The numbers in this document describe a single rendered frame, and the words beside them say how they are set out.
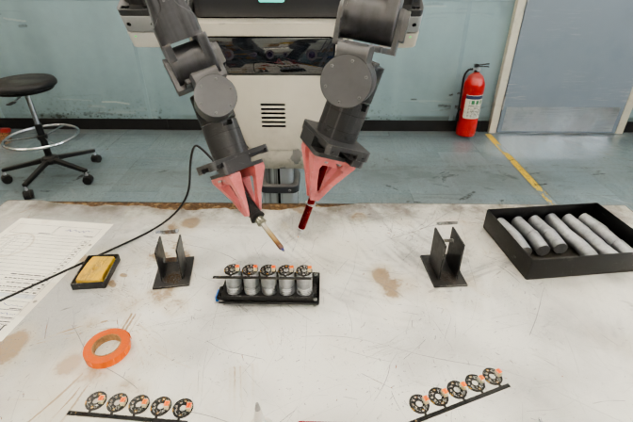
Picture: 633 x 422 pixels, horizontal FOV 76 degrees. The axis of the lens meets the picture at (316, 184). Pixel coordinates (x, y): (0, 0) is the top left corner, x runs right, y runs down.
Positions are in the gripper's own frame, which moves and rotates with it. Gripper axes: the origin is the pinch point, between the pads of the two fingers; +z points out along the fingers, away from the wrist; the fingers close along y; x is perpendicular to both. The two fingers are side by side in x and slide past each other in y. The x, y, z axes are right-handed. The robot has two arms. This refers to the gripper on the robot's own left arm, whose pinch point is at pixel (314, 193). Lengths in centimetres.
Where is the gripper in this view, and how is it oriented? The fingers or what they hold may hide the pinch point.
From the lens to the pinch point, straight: 58.7
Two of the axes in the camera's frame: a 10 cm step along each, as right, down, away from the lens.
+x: 8.8, 1.6, 4.4
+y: 3.3, 4.5, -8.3
